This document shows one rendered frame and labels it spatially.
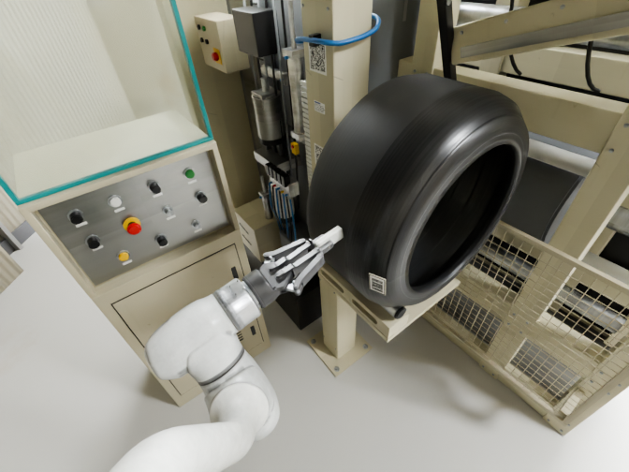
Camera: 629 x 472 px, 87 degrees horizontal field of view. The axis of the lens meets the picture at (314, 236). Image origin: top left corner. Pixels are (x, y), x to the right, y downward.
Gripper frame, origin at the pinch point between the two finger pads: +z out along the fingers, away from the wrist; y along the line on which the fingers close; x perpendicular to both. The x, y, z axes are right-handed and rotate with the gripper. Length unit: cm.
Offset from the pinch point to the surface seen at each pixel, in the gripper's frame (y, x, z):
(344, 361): 24, 126, 9
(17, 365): 141, 106, -138
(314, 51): 35, -24, 28
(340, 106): 27.6, -10.7, 28.6
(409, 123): -2.0, -18.0, 22.5
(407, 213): -11.5, -6.7, 11.9
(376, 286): -10.7, 10.3, 3.5
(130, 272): 62, 29, -45
